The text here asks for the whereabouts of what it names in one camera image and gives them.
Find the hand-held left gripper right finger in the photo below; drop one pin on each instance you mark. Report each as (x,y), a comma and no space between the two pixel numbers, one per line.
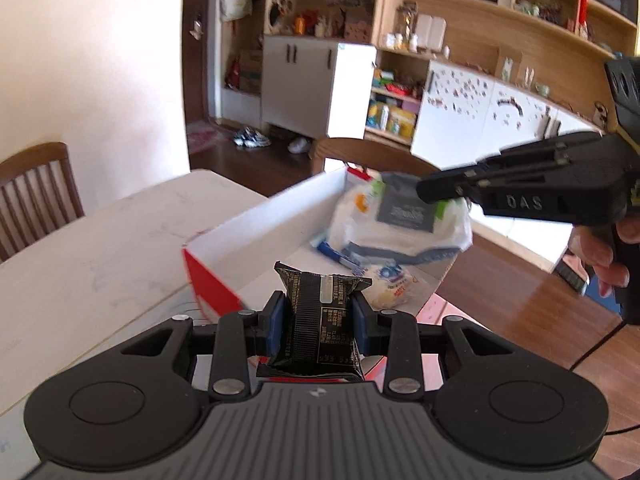
(360,325)

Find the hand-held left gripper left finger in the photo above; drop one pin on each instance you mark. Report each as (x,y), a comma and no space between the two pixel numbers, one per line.
(275,325)

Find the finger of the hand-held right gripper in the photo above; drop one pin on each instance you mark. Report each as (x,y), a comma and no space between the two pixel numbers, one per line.
(540,152)
(450,187)

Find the black snack packet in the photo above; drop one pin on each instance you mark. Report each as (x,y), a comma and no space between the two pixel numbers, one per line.
(320,330)

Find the round bread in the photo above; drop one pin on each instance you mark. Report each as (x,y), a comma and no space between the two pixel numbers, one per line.
(395,290)

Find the white plastic bag grey label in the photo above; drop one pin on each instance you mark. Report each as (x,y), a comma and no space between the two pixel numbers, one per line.
(360,220)

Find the red cardboard box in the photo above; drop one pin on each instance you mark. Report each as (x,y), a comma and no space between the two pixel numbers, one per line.
(260,230)

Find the white desktop table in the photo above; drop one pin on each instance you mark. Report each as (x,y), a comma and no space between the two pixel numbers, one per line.
(100,270)

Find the person's right hand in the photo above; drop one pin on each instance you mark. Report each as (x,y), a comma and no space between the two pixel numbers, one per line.
(595,250)

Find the white sticker-covered cabinet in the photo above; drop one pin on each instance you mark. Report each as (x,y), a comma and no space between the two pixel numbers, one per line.
(465,125)

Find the wooden curved-back chair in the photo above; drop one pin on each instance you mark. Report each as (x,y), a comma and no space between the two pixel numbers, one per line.
(360,150)

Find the white canister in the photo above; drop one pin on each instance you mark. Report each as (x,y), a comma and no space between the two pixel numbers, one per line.
(423,32)
(437,34)

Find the white shoe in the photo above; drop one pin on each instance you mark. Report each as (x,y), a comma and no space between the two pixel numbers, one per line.
(300,145)

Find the tall clear glass jar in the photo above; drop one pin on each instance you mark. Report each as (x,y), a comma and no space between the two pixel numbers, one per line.
(406,25)

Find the dark sneaker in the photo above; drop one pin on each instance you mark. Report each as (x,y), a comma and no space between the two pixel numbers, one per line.
(244,137)
(261,139)

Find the red floor rug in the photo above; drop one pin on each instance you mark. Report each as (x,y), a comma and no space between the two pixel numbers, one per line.
(207,137)

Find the brown cardboard carton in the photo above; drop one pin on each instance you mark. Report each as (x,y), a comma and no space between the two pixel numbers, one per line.
(251,70)

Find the white hanging bag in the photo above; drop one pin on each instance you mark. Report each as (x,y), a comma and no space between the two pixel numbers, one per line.
(235,5)

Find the wooden slatted chair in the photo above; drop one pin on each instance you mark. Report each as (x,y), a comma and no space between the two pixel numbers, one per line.
(45,152)

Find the wooden wall shelf unit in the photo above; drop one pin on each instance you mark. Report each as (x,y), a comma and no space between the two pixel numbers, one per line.
(500,25)

